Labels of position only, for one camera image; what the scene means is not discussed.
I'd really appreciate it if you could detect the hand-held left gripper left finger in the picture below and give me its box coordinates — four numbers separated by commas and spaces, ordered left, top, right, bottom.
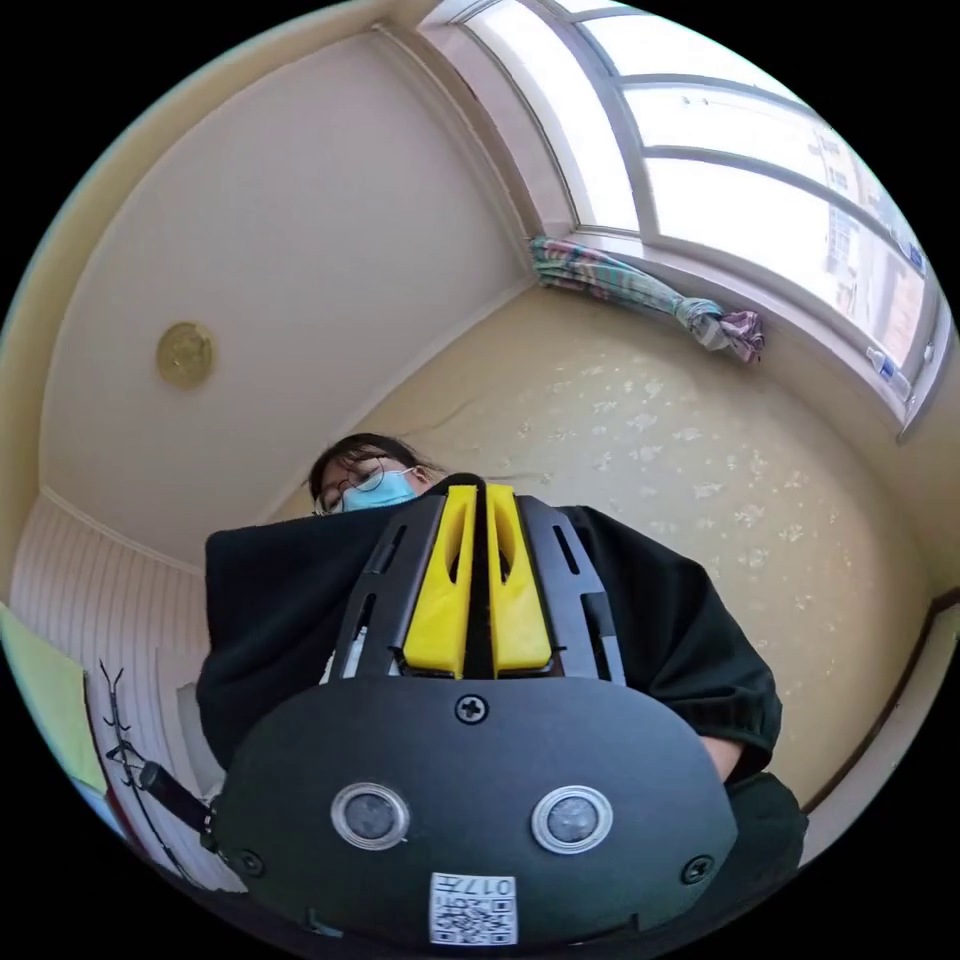
403, 484, 479, 681

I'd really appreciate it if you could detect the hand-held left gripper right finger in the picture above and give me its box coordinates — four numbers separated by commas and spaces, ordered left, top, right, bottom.
485, 483, 554, 676

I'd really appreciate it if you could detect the black long sleeve shirt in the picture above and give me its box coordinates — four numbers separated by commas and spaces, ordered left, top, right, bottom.
196, 472, 498, 774

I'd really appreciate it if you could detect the person's left forearm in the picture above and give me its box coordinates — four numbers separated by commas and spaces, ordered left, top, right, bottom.
697, 734, 753, 786

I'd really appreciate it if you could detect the person's body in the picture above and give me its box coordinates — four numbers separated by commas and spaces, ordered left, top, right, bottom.
308, 431, 811, 871

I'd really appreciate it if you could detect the black coat rack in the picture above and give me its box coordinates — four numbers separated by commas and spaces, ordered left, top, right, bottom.
98, 659, 155, 790

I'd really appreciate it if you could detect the striped tied curtain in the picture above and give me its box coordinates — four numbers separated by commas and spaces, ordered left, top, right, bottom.
528, 234, 767, 367

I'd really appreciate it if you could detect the round golden ceiling lamp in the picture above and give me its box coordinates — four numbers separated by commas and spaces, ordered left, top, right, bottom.
155, 322, 217, 391

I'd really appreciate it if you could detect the window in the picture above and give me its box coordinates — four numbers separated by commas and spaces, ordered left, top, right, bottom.
419, 0, 948, 445

